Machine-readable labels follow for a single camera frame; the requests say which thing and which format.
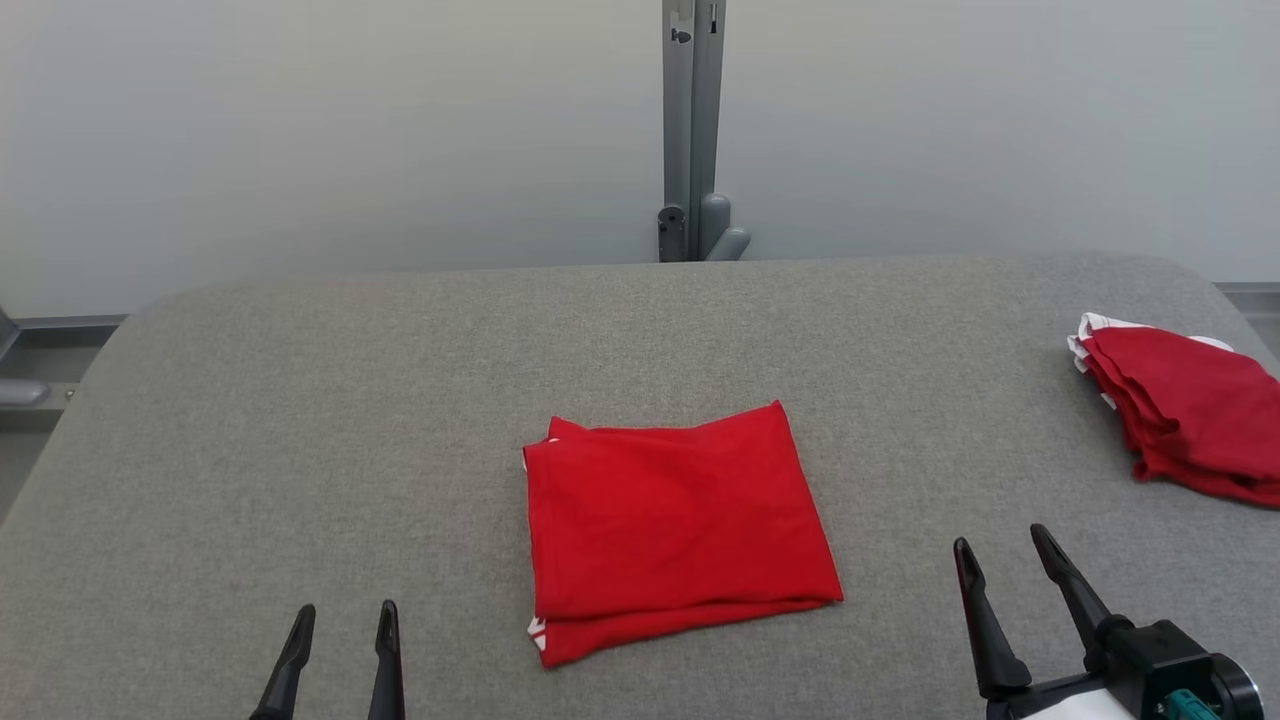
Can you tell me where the red basketball jersey number 23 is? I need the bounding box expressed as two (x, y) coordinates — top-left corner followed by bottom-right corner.
(522, 400), (844, 669)

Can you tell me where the grey metal post with bracket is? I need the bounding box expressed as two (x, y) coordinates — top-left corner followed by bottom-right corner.
(657, 0), (751, 263)

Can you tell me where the grey metal frame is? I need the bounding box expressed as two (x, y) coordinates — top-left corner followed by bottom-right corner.
(0, 305), (126, 436)

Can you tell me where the red shorts white trim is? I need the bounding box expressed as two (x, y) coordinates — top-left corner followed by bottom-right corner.
(1066, 312), (1280, 509)

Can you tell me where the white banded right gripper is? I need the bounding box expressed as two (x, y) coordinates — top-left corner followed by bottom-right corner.
(953, 523), (1136, 720)

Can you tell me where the right black cable teal connector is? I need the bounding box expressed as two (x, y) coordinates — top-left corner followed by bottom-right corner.
(1160, 688), (1221, 720)

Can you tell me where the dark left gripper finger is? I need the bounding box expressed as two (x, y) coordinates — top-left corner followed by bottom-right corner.
(367, 600), (406, 720)
(250, 604), (317, 720)

